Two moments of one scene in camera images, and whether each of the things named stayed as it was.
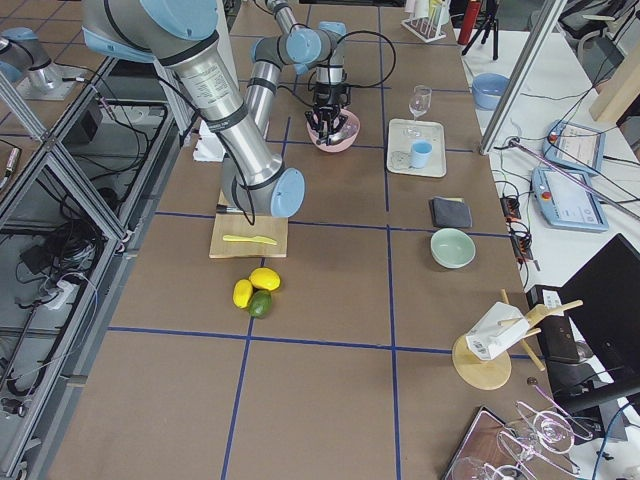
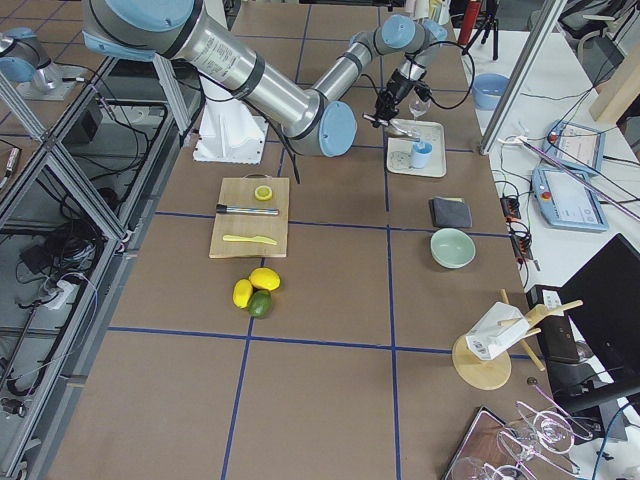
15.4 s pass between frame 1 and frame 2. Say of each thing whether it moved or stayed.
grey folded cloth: stayed
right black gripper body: moved
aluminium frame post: stayed
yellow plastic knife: stayed
